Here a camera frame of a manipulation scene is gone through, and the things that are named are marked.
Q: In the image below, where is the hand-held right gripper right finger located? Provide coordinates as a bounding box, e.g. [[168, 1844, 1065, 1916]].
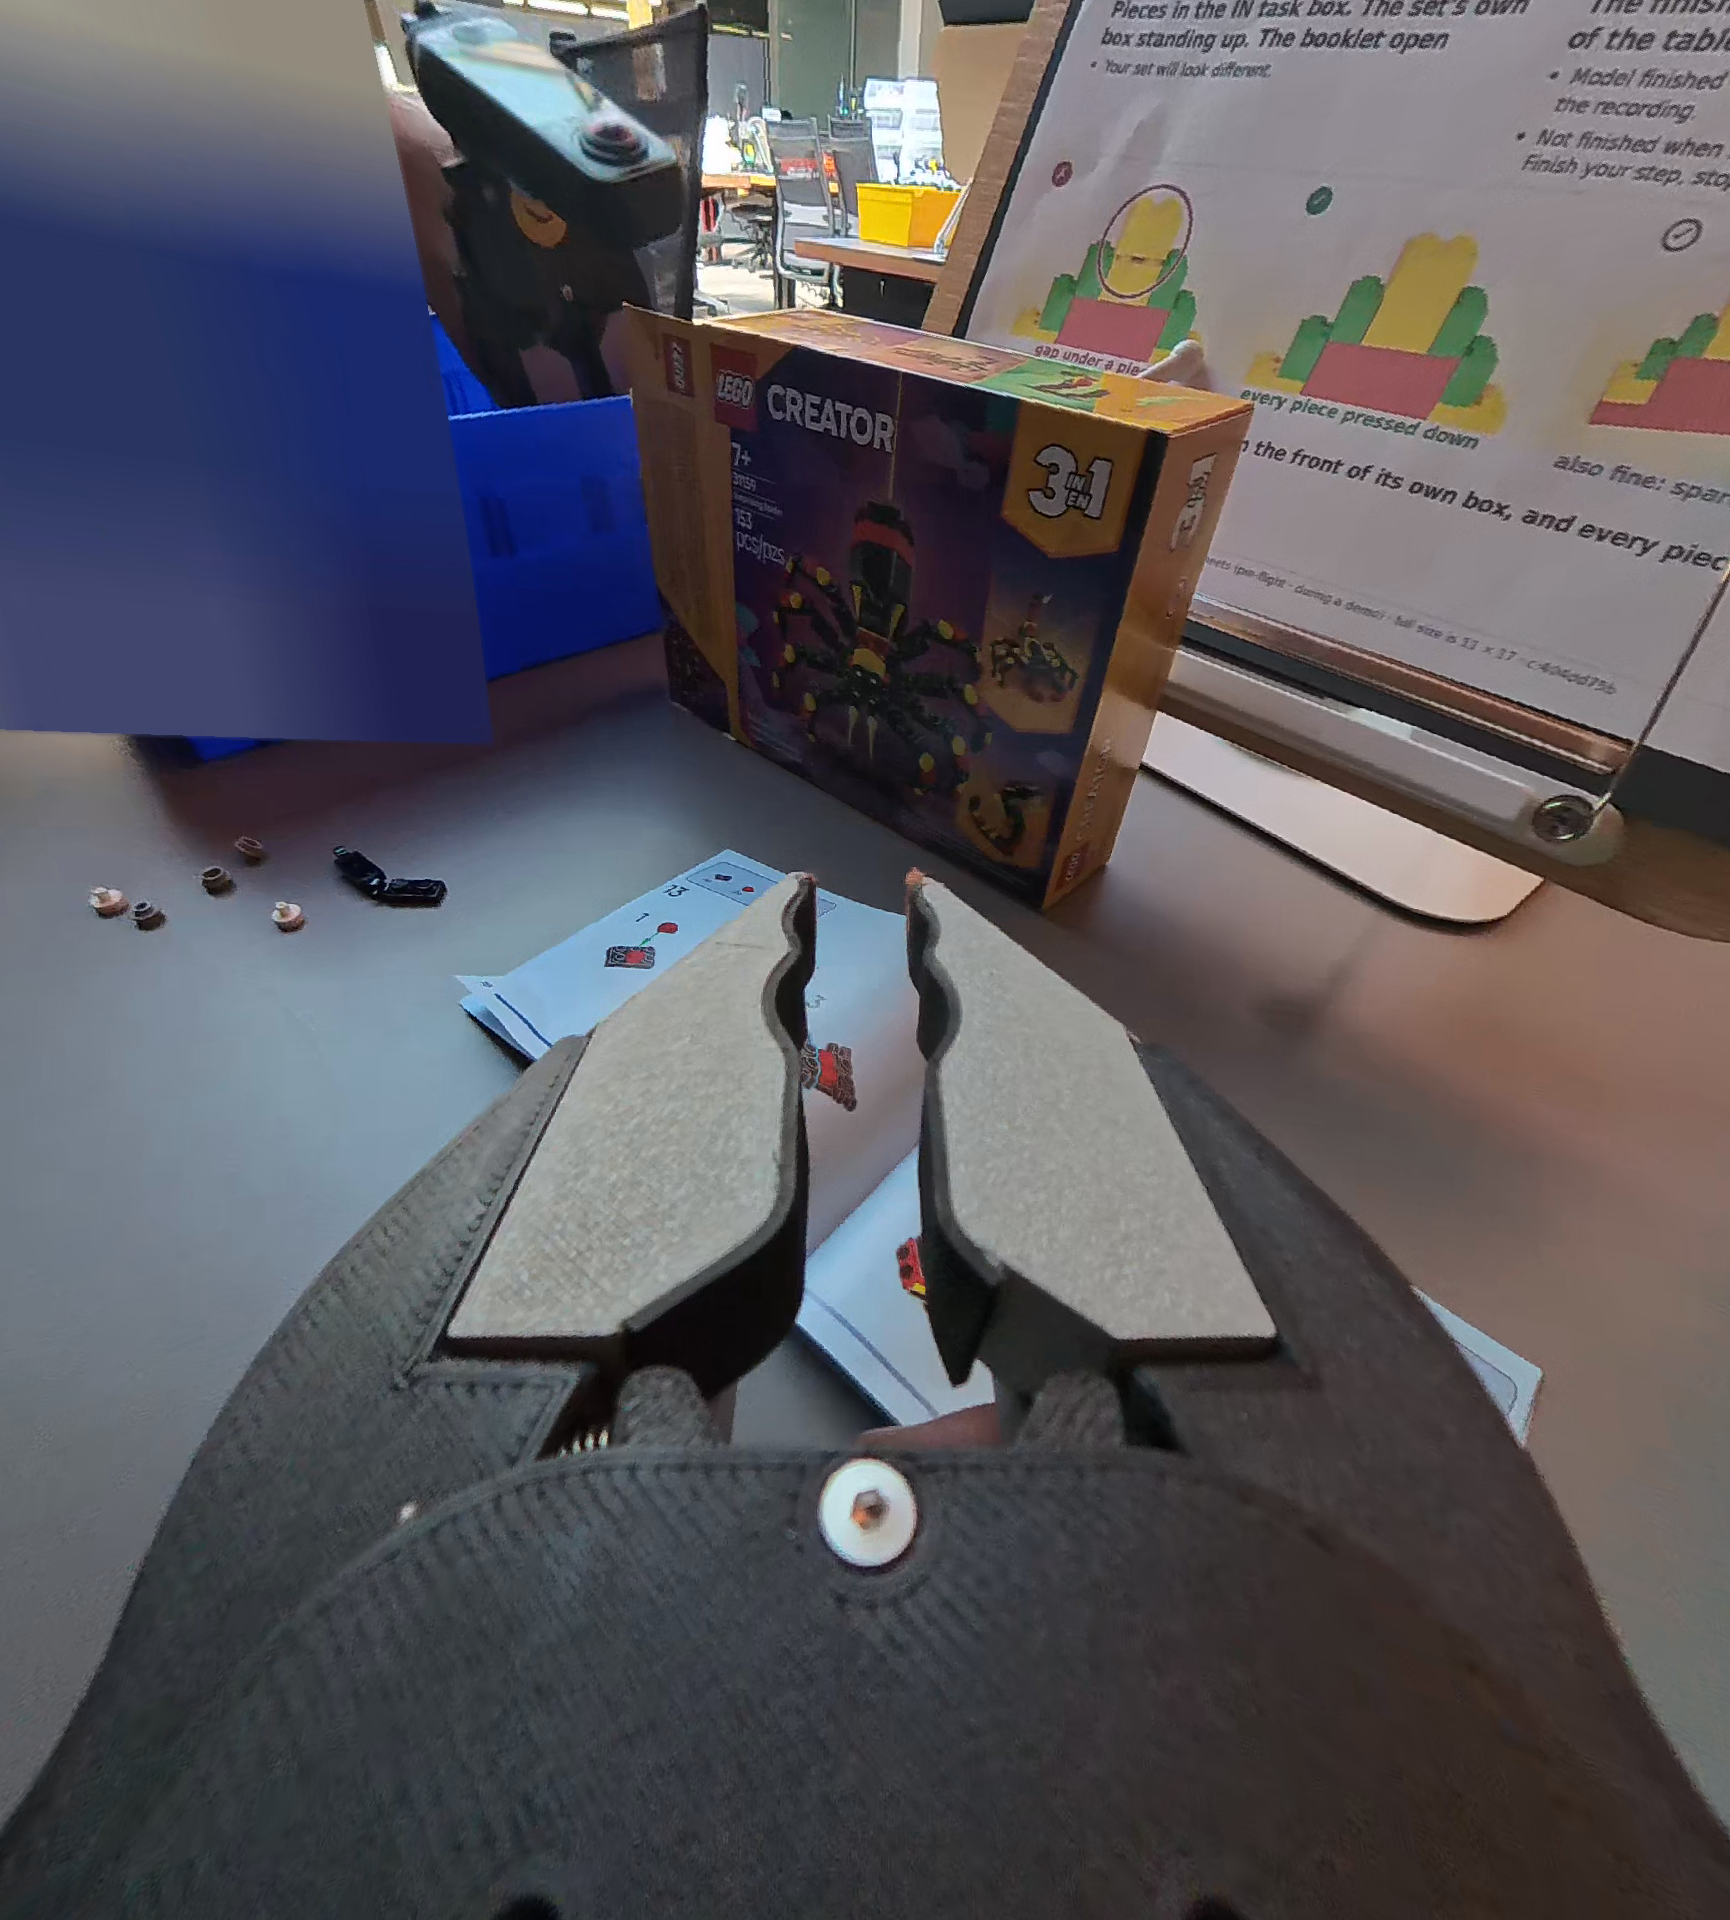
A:
[[902, 875, 1282, 1421]]

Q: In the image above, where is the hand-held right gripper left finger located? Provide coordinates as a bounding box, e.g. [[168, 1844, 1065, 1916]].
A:
[[437, 870, 822, 1401]]

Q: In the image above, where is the blue plastic bin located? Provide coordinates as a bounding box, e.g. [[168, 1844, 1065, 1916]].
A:
[[130, 312, 664, 769]]

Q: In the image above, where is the lego instruction booklet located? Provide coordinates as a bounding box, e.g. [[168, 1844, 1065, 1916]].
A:
[[455, 859, 1542, 1451]]

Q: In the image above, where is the black lego assembly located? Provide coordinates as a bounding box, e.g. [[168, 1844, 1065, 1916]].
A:
[[331, 845, 449, 910]]

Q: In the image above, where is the lego set cardboard box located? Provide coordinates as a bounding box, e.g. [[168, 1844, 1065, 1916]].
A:
[[621, 305, 1254, 915]]

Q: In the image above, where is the grey office chair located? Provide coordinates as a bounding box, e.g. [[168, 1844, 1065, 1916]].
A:
[[761, 117, 882, 310]]

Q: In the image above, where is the yellow plastic bin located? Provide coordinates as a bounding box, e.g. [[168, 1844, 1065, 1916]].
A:
[[854, 181, 965, 253]]

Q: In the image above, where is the instruction sheet on clipboard stand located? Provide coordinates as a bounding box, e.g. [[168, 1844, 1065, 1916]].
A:
[[922, 0, 1730, 951]]

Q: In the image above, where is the printed instruction sheet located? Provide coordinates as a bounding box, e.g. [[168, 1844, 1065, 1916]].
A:
[[962, 0, 1730, 769]]

